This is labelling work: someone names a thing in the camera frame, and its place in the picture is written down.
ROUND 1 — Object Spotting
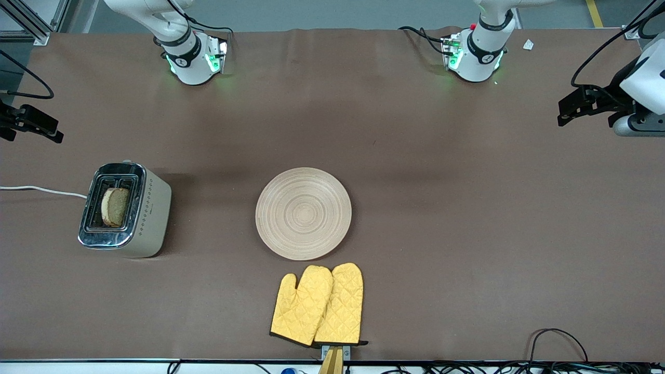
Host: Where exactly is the yellow quilted oven mitt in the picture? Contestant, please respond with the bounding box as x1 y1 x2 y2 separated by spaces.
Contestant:
314 262 368 346
270 265 334 347

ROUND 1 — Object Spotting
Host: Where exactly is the round light wooden plate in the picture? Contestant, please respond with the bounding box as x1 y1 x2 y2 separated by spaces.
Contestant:
255 167 352 261

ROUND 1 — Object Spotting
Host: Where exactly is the brown bread toast slice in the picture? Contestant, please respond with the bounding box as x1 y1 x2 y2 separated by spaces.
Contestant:
101 188 130 228

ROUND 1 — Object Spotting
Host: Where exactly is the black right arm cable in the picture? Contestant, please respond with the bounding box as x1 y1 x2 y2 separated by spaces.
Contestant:
0 49 55 99

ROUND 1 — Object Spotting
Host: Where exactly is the brown table cover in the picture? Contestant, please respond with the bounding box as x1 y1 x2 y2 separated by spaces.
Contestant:
0 27 665 362

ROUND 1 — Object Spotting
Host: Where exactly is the black looped cable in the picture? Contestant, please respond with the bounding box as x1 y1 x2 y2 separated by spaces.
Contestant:
529 328 589 364

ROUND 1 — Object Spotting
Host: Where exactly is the cream and chrome toaster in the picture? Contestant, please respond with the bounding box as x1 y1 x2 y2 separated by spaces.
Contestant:
78 160 172 259

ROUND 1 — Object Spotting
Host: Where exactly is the black base cable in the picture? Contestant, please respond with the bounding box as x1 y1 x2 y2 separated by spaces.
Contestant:
182 16 234 37
398 26 448 55

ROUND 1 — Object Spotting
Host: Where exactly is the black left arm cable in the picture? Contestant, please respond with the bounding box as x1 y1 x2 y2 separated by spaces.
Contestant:
570 0 665 88

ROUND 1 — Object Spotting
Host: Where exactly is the aluminium frame post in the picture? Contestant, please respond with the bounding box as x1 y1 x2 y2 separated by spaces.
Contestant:
0 0 71 46
623 0 665 41

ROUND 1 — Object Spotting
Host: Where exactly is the white toaster power cord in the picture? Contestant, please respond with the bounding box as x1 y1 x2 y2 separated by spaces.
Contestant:
0 185 88 199

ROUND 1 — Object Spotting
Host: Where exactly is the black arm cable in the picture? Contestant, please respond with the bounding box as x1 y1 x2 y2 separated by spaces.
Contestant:
570 0 665 88
0 49 55 99

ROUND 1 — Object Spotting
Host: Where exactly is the black right base cable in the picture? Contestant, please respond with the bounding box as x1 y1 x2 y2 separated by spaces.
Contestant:
182 16 234 37

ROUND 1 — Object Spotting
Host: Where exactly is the black left base cable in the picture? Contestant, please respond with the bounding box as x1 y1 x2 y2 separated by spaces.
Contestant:
398 26 448 55

